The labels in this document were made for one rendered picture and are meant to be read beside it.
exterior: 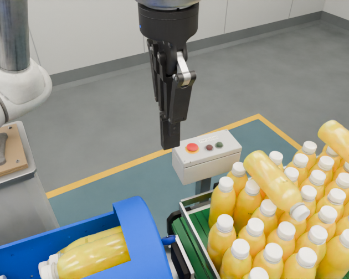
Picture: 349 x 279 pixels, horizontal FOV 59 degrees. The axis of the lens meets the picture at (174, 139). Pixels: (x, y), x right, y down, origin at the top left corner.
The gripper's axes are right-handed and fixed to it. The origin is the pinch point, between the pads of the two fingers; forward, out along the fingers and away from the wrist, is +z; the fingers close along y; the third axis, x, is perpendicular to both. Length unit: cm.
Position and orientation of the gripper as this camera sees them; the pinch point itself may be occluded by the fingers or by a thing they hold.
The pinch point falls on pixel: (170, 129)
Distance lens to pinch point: 50.9
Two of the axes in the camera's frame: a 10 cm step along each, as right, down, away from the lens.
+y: -3.7, -6.1, 7.0
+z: 0.0, 7.6, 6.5
